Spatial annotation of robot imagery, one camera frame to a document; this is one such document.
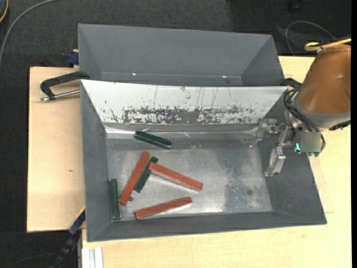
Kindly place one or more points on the red-brown flat block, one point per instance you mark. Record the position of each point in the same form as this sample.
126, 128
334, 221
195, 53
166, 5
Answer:
135, 177
175, 176
163, 208

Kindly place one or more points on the dark green flat block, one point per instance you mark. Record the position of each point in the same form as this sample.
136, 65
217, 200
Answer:
153, 139
114, 200
145, 177

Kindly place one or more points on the grey metal bin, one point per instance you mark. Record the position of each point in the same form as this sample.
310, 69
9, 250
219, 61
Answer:
173, 54

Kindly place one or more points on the pale wood flat board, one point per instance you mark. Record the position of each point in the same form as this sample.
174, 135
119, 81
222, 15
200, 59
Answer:
54, 149

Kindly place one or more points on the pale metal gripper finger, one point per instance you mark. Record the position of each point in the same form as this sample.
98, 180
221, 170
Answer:
264, 128
274, 163

